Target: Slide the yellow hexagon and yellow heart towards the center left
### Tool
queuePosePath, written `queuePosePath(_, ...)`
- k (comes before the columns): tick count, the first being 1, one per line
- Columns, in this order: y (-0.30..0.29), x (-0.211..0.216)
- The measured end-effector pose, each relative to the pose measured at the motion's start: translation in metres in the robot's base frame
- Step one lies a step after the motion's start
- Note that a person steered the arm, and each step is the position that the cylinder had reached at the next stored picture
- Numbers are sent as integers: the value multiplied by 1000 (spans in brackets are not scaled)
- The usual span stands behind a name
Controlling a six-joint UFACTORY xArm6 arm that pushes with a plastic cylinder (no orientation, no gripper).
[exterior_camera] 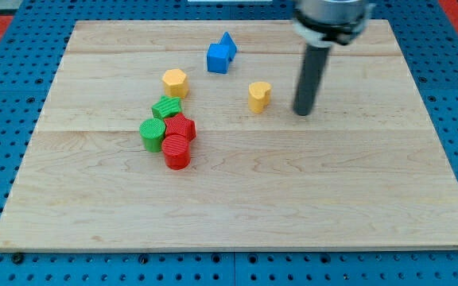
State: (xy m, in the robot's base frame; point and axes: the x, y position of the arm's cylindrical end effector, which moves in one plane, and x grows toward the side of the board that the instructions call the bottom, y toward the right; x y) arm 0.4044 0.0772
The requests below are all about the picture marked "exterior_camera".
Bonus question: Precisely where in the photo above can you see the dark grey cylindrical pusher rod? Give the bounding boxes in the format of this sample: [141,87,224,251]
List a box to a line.
[293,44,330,116]

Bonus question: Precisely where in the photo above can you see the yellow heart block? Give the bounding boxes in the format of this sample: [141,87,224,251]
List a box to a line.
[248,81,272,114]

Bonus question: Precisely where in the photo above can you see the yellow hexagon block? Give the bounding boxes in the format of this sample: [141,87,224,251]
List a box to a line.
[161,68,189,99]

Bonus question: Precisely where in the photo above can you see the blue triangle block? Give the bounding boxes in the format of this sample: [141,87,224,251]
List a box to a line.
[219,32,238,61]

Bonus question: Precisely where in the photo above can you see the blue cube block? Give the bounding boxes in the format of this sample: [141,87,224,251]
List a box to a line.
[207,44,230,74]

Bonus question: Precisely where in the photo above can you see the red star block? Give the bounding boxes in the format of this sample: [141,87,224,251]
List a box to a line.
[164,113,196,141]

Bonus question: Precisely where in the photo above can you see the green star block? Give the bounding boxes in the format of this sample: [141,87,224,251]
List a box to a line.
[151,95,182,119]

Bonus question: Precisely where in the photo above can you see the red cylinder block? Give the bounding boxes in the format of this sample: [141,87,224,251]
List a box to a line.
[161,134,191,170]

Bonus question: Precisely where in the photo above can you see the wooden board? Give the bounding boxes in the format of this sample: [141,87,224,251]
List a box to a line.
[0,20,458,253]

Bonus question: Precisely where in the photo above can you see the green cylinder block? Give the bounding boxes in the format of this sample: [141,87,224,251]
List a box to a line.
[139,118,166,153]

